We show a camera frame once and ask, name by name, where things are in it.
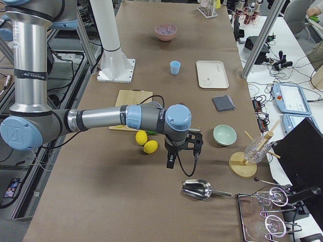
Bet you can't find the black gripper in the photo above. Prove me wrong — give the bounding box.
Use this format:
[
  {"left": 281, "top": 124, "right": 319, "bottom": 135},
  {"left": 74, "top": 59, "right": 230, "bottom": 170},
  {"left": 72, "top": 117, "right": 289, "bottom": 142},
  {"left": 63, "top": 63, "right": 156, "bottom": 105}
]
[{"left": 165, "top": 136, "right": 188, "bottom": 169}]

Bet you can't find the metal ice scoop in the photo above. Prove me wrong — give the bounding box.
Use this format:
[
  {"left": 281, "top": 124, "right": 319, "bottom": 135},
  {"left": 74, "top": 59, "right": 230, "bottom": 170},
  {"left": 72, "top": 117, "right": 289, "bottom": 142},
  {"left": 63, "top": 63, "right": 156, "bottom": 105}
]
[{"left": 182, "top": 179, "right": 232, "bottom": 200}]

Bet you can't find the light blue plastic cup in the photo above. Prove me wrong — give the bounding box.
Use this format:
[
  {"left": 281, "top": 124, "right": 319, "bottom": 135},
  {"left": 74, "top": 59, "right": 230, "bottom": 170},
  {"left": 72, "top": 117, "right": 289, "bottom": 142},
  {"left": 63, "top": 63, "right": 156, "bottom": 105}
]
[{"left": 170, "top": 60, "right": 181, "bottom": 75}]

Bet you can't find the pink bowl of ice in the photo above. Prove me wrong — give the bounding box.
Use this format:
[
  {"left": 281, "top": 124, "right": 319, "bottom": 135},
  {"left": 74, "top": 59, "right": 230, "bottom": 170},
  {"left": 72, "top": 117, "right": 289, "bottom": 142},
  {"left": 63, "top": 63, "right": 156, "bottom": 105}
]
[{"left": 154, "top": 23, "right": 177, "bottom": 42}]

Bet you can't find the white cup rack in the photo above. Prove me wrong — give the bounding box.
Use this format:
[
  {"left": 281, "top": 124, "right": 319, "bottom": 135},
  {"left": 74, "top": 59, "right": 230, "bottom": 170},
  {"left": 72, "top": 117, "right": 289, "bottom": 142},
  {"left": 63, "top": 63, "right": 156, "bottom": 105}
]
[{"left": 197, "top": 0, "right": 218, "bottom": 19}]

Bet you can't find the yellow lemon outer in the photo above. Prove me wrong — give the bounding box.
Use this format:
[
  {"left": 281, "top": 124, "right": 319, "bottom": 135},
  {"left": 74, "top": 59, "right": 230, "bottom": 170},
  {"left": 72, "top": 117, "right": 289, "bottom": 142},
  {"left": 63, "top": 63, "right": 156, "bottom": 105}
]
[{"left": 143, "top": 140, "right": 158, "bottom": 154}]

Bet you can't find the green lime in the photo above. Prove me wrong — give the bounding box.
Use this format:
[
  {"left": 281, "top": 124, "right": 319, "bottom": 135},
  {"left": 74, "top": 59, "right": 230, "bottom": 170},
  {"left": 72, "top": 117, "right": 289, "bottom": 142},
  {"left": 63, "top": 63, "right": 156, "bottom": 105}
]
[{"left": 147, "top": 131, "right": 157, "bottom": 136}]

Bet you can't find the yellow lemon near board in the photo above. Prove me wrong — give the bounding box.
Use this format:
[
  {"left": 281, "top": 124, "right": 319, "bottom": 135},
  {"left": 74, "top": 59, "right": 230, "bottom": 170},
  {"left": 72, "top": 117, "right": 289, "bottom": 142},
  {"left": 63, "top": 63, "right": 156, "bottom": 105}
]
[{"left": 135, "top": 131, "right": 148, "bottom": 146}]

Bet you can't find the mint green bowl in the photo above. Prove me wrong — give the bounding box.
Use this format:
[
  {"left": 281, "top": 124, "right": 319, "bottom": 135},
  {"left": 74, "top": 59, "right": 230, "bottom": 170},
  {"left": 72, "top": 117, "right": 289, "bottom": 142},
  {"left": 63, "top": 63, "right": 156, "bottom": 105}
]
[{"left": 213, "top": 125, "right": 237, "bottom": 146}]

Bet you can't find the wooden glass stand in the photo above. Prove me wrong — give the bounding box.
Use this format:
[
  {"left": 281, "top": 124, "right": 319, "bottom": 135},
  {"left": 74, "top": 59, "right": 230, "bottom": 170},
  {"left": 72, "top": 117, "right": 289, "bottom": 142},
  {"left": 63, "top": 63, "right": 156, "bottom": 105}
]
[{"left": 229, "top": 120, "right": 281, "bottom": 178}]

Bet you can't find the wooden cutting board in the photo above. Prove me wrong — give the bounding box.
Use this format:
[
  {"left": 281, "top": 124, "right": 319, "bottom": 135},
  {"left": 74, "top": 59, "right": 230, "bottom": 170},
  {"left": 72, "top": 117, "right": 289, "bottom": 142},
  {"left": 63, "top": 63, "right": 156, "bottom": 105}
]
[{"left": 109, "top": 89, "right": 153, "bottom": 132}]

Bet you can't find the grey folded cloth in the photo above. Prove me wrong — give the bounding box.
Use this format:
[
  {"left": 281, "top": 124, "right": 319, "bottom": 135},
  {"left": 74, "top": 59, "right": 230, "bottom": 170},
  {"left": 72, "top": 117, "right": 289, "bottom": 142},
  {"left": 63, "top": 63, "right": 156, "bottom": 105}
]
[{"left": 212, "top": 95, "right": 236, "bottom": 112}]

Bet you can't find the crystal glass on stand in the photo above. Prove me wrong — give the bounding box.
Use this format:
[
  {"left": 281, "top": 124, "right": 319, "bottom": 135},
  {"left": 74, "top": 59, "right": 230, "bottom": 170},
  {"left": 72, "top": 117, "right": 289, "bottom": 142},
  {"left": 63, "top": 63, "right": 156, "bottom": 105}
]
[{"left": 244, "top": 137, "right": 271, "bottom": 163}]

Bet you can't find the cream rabbit tray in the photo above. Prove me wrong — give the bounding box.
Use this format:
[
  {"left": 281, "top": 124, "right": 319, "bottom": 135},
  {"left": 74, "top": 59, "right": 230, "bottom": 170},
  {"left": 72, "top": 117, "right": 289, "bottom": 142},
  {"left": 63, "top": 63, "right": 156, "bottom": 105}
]
[{"left": 196, "top": 60, "right": 229, "bottom": 89}]

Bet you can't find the teach pendant lower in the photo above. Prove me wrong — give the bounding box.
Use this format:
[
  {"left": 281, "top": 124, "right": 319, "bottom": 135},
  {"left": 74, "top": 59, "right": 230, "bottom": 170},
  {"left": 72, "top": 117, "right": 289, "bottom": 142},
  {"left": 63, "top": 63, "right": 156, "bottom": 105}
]
[{"left": 282, "top": 113, "right": 315, "bottom": 134}]

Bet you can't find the teach pendant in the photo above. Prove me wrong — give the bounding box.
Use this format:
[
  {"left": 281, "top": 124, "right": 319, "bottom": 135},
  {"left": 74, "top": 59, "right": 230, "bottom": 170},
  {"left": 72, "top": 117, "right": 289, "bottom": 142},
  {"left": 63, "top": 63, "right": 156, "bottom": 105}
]
[
  {"left": 272, "top": 83, "right": 312, "bottom": 115},
  {"left": 282, "top": 113, "right": 315, "bottom": 134}
]

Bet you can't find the teach pendant upper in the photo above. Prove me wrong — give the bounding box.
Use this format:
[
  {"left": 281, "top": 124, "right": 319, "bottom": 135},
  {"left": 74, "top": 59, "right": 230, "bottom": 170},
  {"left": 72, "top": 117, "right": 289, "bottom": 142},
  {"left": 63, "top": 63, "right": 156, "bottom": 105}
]
[{"left": 272, "top": 83, "right": 312, "bottom": 115}]

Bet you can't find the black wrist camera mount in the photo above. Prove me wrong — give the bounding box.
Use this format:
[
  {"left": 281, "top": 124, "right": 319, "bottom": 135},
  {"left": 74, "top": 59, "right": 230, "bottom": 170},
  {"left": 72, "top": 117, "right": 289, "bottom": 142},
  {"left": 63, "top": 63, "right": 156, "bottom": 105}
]
[{"left": 188, "top": 130, "right": 203, "bottom": 154}]

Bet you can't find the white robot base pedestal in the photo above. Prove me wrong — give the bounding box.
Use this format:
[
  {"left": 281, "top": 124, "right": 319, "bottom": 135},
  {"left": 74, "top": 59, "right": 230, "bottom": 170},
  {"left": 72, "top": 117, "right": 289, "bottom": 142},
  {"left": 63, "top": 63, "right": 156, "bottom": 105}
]
[{"left": 90, "top": 0, "right": 136, "bottom": 83}]

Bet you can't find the aluminium frame post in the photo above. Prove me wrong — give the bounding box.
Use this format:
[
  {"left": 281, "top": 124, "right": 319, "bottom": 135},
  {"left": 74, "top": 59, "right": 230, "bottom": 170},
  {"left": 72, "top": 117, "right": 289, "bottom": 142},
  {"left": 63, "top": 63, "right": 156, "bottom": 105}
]
[{"left": 241, "top": 0, "right": 285, "bottom": 79}]

